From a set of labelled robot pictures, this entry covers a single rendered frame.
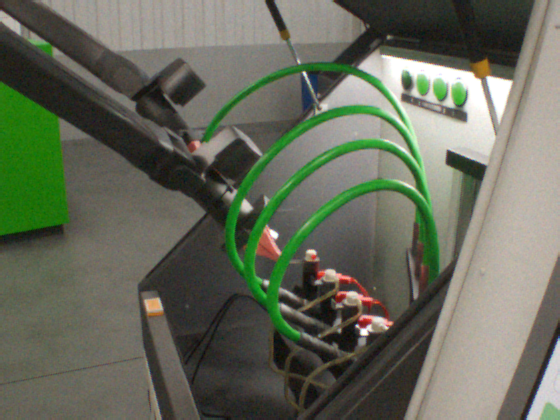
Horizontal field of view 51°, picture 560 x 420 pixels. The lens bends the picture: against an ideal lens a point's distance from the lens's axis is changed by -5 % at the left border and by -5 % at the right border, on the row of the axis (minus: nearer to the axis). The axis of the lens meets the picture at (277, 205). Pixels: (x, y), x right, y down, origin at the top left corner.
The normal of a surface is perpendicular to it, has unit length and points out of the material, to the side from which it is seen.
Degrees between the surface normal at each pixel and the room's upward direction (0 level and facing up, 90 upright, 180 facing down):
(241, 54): 90
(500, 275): 76
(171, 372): 0
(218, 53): 90
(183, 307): 90
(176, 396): 0
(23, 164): 90
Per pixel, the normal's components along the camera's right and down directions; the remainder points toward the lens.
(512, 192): -0.92, -0.13
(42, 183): 0.52, 0.28
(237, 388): 0.00, -0.95
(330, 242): 0.32, 0.30
